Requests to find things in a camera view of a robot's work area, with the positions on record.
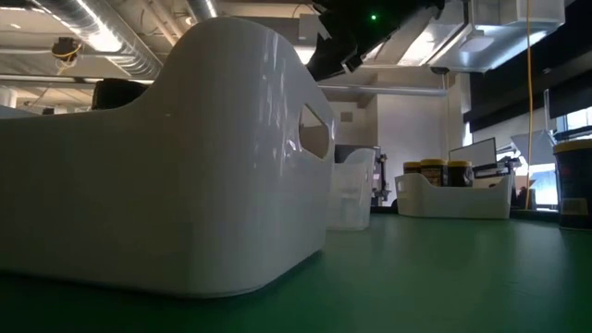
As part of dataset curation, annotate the computer monitor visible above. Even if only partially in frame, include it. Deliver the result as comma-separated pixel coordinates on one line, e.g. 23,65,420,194
447,136,499,168

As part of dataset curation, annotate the white ceiling air unit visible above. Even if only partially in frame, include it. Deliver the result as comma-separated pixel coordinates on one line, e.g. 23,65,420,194
427,0,568,74

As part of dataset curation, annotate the green table mat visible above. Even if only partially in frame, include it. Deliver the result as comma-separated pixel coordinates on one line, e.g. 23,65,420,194
0,210,592,333

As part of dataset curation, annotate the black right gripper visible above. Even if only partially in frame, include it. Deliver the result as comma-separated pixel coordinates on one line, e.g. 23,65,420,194
305,31,399,82

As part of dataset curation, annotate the horizontal grey ceiling pipe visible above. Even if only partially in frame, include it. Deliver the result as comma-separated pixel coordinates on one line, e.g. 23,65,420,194
318,82,449,97

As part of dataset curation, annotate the black aluminium table frame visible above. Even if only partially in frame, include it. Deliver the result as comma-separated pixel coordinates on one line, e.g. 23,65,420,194
369,203,592,224

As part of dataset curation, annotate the hanging cord reel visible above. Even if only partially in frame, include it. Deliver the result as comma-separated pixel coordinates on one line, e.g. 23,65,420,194
50,36,83,64

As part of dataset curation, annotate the white slanted board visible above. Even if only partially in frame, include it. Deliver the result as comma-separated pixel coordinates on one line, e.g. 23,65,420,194
511,129,563,167

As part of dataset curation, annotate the clear plastic bin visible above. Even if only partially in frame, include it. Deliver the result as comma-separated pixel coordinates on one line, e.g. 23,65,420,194
326,147,376,231

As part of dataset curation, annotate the white plastic bin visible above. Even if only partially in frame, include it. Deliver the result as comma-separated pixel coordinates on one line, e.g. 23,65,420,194
394,171,515,220
0,17,338,299

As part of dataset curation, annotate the narrow silver ceiling duct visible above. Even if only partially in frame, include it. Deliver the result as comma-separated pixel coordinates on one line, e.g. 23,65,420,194
184,0,219,22

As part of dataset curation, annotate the yellow hanging cable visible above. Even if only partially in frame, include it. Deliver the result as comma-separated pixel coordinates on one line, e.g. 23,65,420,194
524,0,534,210

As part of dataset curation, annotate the white ceiling box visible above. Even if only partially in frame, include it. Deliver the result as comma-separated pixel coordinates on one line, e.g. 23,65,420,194
298,12,332,42

